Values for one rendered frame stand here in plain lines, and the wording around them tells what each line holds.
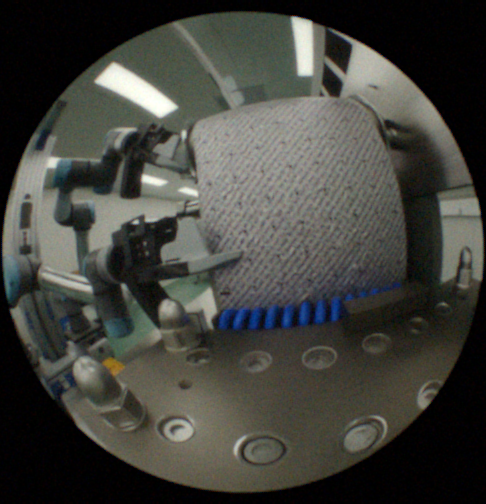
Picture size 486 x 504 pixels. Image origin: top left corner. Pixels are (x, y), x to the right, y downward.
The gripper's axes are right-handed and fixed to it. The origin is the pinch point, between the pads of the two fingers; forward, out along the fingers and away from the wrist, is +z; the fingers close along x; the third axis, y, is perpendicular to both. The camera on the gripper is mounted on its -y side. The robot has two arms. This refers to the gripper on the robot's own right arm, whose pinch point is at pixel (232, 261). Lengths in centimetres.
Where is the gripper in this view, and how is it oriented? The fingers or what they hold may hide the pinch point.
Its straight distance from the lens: 18.5
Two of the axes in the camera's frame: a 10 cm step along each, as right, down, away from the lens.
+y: -1.7, -9.8, -1.0
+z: 9.5, -1.4, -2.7
